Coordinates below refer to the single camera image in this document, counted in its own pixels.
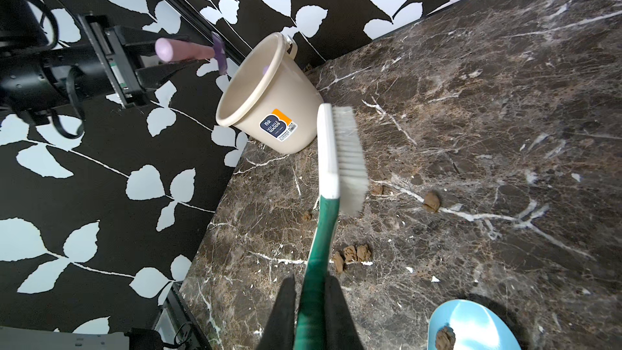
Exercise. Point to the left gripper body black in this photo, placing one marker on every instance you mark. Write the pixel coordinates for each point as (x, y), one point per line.
(128, 57)

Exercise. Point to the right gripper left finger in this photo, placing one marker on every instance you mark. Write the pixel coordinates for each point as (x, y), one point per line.
(279, 332)

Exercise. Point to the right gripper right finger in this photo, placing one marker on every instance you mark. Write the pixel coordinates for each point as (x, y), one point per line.
(340, 329)

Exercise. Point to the purple square trowel pink handle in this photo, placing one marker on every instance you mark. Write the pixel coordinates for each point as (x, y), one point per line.
(174, 51)

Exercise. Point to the light blue trowel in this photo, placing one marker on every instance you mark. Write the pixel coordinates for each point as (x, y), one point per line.
(463, 324)

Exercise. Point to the green white scrub brush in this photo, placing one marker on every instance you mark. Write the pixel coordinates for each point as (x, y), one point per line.
(343, 184)

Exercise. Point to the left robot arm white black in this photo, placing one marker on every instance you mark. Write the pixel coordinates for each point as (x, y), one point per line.
(43, 83)

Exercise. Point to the cream plastic bucket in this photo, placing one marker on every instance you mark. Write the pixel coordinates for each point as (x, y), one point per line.
(271, 99)

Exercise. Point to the black front rail base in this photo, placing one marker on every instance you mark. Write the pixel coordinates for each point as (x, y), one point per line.
(177, 326)

